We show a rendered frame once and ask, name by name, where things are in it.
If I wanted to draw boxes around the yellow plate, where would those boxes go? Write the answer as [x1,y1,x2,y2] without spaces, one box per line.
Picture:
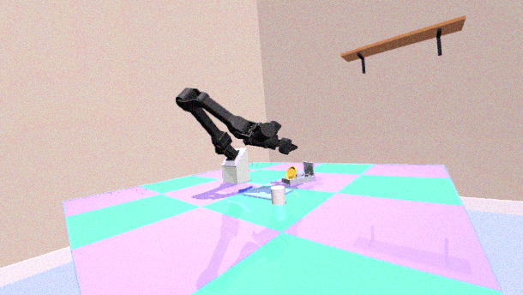
[286,166,297,180]

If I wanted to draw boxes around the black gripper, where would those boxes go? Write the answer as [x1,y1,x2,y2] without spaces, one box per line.
[261,137,298,154]

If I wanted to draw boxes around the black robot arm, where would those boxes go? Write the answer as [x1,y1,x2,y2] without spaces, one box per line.
[176,87,281,160]

